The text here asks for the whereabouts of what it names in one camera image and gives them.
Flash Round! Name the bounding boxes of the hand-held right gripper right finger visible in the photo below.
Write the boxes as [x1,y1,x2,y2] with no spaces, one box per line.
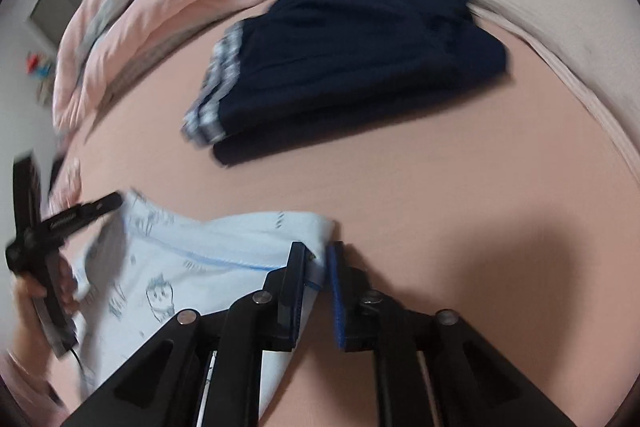
[325,241,581,427]

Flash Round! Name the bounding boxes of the person's left forearm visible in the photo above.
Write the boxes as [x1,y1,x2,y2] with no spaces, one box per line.
[0,322,66,418]

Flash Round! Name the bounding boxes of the light blue printed pants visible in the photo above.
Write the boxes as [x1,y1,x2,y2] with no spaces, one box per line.
[75,189,338,427]

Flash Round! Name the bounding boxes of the grey door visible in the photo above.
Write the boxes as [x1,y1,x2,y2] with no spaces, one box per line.
[29,0,90,52]

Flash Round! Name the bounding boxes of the toy shelf rack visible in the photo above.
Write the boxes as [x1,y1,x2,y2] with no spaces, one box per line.
[22,49,58,108]

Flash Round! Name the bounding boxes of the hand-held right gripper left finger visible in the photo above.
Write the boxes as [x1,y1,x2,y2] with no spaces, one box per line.
[62,241,308,427]

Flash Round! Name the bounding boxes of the beige pillow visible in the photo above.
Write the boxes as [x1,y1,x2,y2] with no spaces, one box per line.
[425,0,640,188]

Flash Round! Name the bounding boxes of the navy folded garment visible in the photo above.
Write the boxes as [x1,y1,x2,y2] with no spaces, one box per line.
[182,0,511,168]

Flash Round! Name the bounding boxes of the black cable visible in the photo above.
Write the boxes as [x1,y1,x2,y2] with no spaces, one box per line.
[69,344,88,380]

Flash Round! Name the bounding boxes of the person's left hand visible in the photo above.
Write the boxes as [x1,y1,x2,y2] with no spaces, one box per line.
[11,257,82,343]

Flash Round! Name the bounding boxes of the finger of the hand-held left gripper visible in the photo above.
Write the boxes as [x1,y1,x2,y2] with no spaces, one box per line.
[75,191,125,226]

